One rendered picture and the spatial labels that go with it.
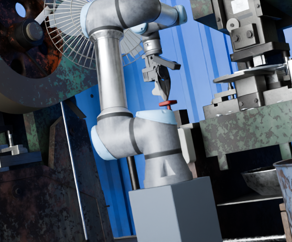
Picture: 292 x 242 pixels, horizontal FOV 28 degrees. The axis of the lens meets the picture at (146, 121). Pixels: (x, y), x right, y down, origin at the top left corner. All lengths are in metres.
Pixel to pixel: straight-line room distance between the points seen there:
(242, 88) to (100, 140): 0.70
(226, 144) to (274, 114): 0.23
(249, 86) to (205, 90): 1.62
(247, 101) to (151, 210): 0.71
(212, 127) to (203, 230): 0.62
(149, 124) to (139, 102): 2.40
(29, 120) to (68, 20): 0.84
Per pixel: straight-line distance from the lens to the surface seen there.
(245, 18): 2.39
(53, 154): 3.52
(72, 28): 2.96
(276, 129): 2.16
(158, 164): 1.74
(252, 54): 2.38
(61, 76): 3.38
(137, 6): 1.92
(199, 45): 3.90
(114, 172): 4.38
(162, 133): 1.75
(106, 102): 1.84
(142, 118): 1.77
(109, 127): 1.80
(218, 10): 2.41
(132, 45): 2.97
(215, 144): 2.28
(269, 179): 2.28
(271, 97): 2.26
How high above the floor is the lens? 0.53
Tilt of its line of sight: 4 degrees up
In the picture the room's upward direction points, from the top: 11 degrees counter-clockwise
